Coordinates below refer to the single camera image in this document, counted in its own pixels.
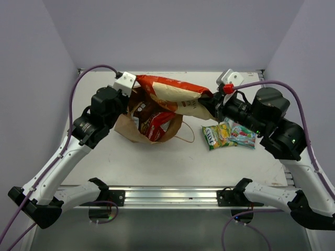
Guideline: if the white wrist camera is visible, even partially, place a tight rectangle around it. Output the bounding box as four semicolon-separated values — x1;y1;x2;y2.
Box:
113;72;137;97
216;69;244;104

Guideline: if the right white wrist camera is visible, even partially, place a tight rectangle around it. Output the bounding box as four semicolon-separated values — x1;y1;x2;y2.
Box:
216;69;244;104

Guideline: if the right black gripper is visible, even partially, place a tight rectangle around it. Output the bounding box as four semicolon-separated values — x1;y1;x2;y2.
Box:
198;89;267;135

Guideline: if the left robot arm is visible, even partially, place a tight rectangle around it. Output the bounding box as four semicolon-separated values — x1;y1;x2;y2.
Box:
8;86;131;229

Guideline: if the aluminium front rail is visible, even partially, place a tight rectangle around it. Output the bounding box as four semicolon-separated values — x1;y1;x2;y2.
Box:
36;185;309;210

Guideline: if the red orange snack bag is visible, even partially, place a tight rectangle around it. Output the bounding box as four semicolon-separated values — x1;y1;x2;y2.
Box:
137;75;214;120

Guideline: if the teal red Fox's candy bag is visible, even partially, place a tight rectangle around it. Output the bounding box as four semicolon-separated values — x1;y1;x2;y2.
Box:
224;118;256;149

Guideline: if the red cassava chips bag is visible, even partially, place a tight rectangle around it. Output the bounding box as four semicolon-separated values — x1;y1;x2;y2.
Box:
140;112;175;142

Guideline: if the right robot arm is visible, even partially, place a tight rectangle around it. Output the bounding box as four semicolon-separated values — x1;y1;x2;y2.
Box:
200;87;334;231

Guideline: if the aluminium rail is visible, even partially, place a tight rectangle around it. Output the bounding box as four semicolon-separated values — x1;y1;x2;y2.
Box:
256;69;296;187
36;185;309;210

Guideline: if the brown white chips bag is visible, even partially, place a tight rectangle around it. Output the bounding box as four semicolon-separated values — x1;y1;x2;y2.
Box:
131;101;154;130

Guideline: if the brown paper bag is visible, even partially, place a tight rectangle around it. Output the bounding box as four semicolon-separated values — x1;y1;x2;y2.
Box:
114;87;196;144

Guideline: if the aluminium right side rail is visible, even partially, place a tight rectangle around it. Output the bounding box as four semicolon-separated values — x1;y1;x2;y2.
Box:
256;69;296;187

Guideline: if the yellow green Fox's candy bag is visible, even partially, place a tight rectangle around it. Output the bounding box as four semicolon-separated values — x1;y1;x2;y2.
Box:
202;122;237;151

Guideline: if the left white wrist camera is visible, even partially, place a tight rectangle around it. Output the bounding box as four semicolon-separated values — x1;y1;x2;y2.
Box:
113;72;137;97

